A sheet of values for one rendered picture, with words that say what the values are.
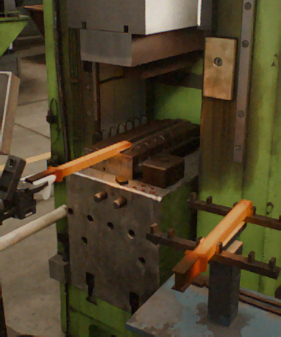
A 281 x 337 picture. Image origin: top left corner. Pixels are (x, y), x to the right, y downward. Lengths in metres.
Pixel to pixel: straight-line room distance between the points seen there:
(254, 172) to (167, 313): 0.48
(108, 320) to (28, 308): 0.83
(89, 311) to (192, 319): 0.63
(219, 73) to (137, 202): 0.45
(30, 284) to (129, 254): 1.22
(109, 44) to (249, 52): 0.41
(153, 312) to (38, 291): 1.42
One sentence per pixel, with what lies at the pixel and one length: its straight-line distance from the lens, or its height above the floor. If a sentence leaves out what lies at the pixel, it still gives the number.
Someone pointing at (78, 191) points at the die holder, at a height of 0.85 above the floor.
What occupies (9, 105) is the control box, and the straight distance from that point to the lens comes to 1.86.
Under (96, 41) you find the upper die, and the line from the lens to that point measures 1.61.
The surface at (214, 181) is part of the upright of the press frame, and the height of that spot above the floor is 0.92.
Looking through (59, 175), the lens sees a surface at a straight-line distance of 1.46.
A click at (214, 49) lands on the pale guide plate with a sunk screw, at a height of 1.33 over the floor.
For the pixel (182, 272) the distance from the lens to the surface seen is 1.05.
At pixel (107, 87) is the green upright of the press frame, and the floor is 1.14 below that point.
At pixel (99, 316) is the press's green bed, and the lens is 1.93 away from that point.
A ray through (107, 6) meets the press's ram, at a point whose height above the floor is 1.44.
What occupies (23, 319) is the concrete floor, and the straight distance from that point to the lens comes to 2.61.
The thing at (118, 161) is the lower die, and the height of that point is 0.97.
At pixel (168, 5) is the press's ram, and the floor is 1.44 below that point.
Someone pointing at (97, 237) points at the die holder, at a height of 0.70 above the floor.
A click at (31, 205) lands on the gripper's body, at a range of 1.40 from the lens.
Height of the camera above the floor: 1.56
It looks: 20 degrees down
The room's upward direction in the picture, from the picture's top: straight up
